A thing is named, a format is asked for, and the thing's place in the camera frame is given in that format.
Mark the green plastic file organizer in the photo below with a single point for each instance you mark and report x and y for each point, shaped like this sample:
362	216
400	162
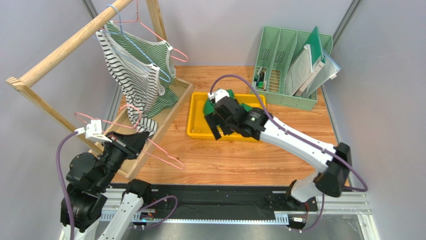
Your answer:
277	48

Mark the black white striped tank top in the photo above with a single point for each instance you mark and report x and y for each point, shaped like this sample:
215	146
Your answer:
139	83

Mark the wooden clothes rack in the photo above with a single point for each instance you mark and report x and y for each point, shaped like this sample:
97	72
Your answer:
23	85

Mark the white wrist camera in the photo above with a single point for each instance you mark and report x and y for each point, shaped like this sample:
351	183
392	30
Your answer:
217	95
93	132

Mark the blue wire hanger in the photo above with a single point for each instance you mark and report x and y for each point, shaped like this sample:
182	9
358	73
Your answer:
147	52

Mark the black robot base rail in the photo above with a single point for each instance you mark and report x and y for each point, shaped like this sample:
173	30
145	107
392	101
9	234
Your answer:
225	203

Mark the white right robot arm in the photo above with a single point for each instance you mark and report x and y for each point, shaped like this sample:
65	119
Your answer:
331	162

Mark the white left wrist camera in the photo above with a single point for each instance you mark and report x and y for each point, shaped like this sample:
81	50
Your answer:
93	132

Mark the clear mesh zip pouch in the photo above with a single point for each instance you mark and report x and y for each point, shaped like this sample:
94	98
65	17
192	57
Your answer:
328	71

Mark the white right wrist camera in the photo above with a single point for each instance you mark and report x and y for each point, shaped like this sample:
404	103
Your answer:
217	95

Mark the white pen in organizer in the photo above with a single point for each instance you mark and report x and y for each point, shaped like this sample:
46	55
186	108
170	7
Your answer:
257	76

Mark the green cover book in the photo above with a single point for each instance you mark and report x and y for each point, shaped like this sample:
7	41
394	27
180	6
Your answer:
318	59

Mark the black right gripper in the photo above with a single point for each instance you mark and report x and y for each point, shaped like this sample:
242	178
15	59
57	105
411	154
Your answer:
220	116

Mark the white mesh document pouch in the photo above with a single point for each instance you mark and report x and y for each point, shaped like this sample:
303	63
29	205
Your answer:
299	71

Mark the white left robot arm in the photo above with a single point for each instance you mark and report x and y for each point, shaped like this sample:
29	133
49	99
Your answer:
89	176

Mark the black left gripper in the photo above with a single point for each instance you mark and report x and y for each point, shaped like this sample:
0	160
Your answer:
131	144

